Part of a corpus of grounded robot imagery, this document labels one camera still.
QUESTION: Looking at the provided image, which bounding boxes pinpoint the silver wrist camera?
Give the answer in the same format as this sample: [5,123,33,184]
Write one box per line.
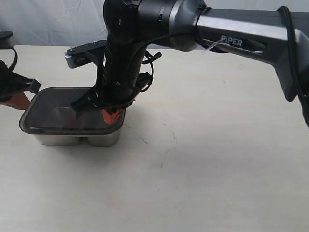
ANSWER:
[0,30,14,50]
[64,40,107,69]

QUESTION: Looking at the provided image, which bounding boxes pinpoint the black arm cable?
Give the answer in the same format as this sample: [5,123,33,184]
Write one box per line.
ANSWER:
[127,6,309,129]
[0,47,19,72]

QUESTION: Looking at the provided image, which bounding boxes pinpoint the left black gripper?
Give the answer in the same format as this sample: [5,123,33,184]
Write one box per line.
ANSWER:
[0,60,40,110]

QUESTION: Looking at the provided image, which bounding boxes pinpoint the dark transparent box lid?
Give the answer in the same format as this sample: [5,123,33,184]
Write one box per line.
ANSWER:
[19,87,126,136]

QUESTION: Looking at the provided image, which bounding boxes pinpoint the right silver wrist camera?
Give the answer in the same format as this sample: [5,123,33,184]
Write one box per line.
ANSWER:
[64,40,107,69]

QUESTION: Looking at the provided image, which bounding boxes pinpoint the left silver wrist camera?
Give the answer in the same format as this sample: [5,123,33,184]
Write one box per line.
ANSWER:
[0,30,14,50]

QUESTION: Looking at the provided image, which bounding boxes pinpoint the steel two-compartment lunch box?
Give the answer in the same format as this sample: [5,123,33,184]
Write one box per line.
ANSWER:
[33,113,125,147]

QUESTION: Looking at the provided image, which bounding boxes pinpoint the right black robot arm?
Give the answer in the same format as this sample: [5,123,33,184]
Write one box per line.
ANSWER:
[67,0,309,123]

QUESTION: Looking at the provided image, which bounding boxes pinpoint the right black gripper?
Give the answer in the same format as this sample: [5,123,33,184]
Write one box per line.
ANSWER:
[71,41,154,124]

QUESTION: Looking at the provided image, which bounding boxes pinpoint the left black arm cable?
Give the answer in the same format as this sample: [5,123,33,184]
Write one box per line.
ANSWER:
[0,47,19,72]

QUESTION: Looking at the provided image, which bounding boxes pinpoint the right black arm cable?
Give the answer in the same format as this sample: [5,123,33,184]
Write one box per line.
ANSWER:
[127,6,309,129]

